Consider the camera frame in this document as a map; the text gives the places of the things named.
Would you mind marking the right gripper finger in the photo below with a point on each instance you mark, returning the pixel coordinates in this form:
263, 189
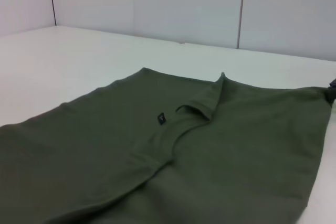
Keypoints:
332, 91

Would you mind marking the dark green t-shirt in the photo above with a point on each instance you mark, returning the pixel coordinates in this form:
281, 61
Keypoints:
183, 142

